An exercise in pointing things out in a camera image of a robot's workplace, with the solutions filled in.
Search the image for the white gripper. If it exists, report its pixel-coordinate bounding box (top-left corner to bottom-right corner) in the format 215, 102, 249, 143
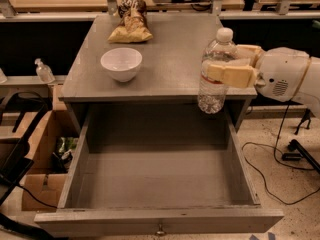
207, 44, 310, 102

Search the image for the clear plastic water bottle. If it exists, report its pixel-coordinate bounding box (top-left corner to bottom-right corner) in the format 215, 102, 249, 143
197, 27, 237, 114

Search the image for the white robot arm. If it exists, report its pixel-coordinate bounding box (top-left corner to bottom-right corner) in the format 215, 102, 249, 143
203, 45, 320, 117

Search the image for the open grey top drawer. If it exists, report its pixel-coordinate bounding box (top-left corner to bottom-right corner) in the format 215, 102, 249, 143
35, 117, 283, 237

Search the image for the metal drawer knob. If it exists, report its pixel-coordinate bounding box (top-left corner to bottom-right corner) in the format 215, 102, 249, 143
155, 224, 166, 237

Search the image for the clear soap dispenser bottle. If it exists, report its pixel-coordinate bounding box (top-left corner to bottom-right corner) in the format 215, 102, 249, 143
35, 58, 55, 83

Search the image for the grey wooden cabinet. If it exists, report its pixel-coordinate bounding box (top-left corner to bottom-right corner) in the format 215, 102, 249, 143
59, 13, 256, 136

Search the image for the black floor stand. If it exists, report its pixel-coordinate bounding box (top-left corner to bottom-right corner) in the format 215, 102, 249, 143
281, 139, 320, 174

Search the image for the yellow brown chip bag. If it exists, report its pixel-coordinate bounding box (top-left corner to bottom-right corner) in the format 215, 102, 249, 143
108, 0, 153, 43

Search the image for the white ceramic bowl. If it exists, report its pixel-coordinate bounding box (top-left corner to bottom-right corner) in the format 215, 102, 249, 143
100, 47, 143, 82

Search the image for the brown cardboard box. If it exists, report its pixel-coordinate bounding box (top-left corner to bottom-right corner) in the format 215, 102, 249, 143
0, 83, 81, 213

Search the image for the black floor cable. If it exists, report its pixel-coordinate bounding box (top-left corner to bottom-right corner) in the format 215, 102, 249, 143
241, 102, 320, 206

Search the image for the black chair frame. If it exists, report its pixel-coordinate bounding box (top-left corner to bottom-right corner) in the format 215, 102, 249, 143
0, 91, 49, 205

